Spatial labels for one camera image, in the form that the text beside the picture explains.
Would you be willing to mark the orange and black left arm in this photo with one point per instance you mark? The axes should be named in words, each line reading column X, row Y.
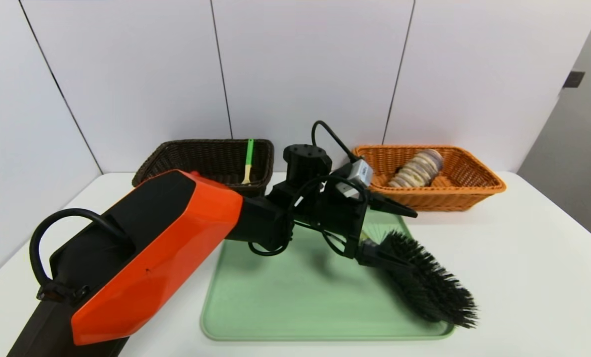
column 166, row 248

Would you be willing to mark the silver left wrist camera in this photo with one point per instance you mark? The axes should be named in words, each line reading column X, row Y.
column 357, row 173

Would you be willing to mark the dark brown wicker basket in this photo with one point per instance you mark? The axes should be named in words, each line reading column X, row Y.
column 201, row 156

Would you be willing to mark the orange wicker basket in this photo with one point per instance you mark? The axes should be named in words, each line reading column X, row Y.
column 474, row 193

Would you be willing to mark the light green plastic tray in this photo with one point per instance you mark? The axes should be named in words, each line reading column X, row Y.
column 285, row 307

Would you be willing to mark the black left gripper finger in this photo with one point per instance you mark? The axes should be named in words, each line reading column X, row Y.
column 389, row 204
column 379, row 253

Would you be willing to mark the swirled purple bread roll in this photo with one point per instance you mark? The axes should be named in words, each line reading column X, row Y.
column 417, row 169

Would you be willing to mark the dark wall bracket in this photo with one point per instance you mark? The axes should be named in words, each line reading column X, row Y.
column 573, row 80

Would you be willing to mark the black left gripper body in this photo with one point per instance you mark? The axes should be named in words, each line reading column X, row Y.
column 356, row 221

